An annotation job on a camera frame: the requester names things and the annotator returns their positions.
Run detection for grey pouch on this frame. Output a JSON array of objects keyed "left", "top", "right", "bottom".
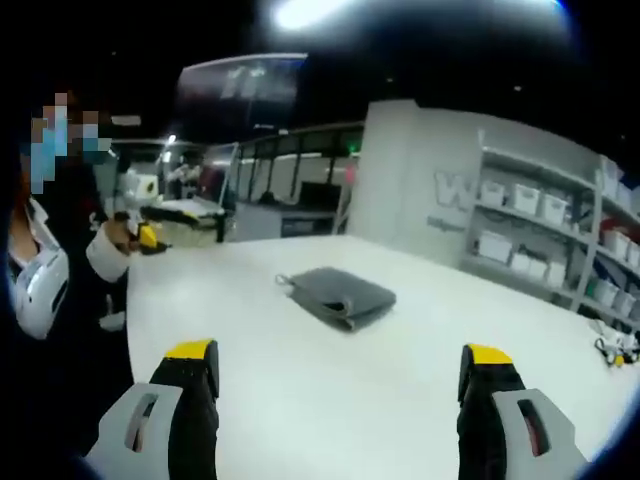
[{"left": 274, "top": 265, "right": 398, "bottom": 334}]

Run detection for person's left hand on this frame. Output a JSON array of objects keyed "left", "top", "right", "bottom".
[{"left": 101, "top": 213, "right": 134, "bottom": 253}]

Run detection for white chest-worn device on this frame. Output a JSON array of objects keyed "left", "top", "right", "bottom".
[{"left": 8, "top": 244, "right": 70, "bottom": 342}]

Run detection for dark hanging screen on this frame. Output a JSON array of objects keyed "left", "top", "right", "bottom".
[{"left": 175, "top": 51, "right": 310, "bottom": 132}]

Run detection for grey counter desk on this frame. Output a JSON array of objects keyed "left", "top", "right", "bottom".
[{"left": 233, "top": 198, "right": 347, "bottom": 242}]

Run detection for white and yellow spare gripper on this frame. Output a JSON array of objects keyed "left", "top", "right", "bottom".
[{"left": 592, "top": 329, "right": 640, "bottom": 370}]

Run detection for black monitor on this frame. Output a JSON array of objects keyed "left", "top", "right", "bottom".
[{"left": 298, "top": 180, "right": 345, "bottom": 213}]

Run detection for grey metal shelf unit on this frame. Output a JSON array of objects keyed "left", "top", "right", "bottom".
[{"left": 459, "top": 130, "right": 640, "bottom": 332}]

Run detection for rows of white storage bins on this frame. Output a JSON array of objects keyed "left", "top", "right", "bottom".
[{"left": 474, "top": 159, "right": 640, "bottom": 326}]

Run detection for ceiling light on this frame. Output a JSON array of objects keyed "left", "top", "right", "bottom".
[{"left": 271, "top": 0, "right": 354, "bottom": 30}]

